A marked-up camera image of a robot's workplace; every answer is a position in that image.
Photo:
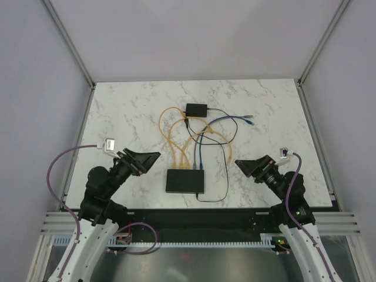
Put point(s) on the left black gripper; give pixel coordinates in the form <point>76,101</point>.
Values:
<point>138,163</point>

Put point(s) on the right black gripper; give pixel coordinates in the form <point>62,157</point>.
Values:
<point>257,168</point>

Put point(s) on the black network switch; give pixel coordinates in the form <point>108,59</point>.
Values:
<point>185,181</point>

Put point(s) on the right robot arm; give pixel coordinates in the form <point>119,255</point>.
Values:
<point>293,216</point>

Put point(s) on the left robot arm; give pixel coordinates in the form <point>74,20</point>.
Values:
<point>99,218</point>

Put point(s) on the black power adapter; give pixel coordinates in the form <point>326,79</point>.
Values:
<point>196,110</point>

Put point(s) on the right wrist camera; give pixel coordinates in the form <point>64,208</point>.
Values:
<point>284,156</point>

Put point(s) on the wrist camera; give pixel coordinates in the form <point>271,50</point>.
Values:
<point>284,156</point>
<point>109,147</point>

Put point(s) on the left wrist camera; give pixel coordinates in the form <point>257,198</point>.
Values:
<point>109,147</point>

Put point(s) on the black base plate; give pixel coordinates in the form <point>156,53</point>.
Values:
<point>191,234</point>

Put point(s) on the white slotted cable duct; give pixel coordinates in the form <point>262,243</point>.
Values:
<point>265,242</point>

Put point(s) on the aluminium frame rail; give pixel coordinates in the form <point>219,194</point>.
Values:
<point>329,223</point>

